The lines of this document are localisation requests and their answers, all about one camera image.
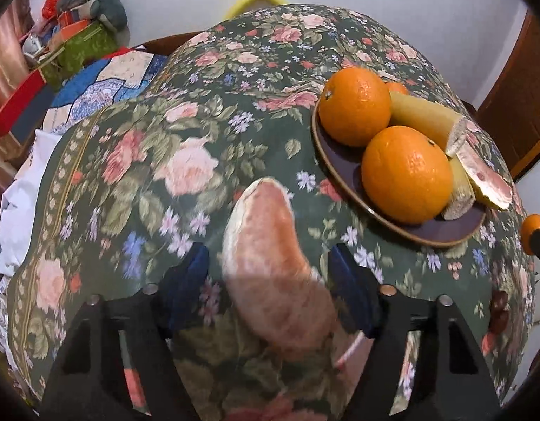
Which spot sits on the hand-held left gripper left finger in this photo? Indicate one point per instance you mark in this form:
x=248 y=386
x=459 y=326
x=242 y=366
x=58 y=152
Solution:
x=186 y=280

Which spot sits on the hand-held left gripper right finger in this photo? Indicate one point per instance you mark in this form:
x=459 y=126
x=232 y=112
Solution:
x=351 y=289

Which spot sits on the small tangerine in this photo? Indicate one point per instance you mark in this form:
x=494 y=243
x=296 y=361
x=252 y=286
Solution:
x=532 y=226
x=397 y=88

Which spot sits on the yellow sugarcane piece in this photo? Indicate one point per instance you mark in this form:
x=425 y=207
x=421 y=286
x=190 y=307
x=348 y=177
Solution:
x=461 y=193

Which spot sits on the large orange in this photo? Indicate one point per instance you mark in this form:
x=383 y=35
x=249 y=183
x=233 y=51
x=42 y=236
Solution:
x=406 y=175
x=355 y=105

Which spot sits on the purple plate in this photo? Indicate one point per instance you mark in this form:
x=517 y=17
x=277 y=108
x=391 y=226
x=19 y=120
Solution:
x=338 y=162

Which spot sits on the banana half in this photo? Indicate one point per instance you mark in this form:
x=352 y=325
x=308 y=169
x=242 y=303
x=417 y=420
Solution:
x=421 y=118

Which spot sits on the dark red jujube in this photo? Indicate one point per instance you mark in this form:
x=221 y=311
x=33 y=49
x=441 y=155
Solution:
x=501 y=302
x=498 y=322

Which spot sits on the green floral tablecloth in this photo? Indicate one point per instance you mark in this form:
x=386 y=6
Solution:
x=164 y=162

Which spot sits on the wooden door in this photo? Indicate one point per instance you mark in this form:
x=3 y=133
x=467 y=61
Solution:
x=520 y=96

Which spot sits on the white cloth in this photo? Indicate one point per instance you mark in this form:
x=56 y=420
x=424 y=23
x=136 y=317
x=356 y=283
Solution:
x=26 y=193

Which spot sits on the blue patchwork quilt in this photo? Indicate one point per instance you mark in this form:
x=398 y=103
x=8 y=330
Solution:
x=103 y=83

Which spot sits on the red flat box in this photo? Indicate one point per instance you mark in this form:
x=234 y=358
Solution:
x=15 y=103

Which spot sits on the orange box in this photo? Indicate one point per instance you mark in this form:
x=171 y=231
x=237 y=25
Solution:
x=70 y=30

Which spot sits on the yellow foam arch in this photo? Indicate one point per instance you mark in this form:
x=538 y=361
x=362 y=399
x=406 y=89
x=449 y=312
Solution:
x=257 y=2

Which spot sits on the orange striped curtain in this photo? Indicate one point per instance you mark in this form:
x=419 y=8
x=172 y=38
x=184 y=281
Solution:
x=6 y=52

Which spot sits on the grey plush toy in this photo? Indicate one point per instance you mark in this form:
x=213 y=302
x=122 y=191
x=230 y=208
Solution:
x=101 y=2

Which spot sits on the red bag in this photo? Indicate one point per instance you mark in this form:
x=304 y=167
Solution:
x=52 y=2

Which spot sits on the wooden bed frame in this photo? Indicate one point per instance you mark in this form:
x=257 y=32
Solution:
x=169 y=41

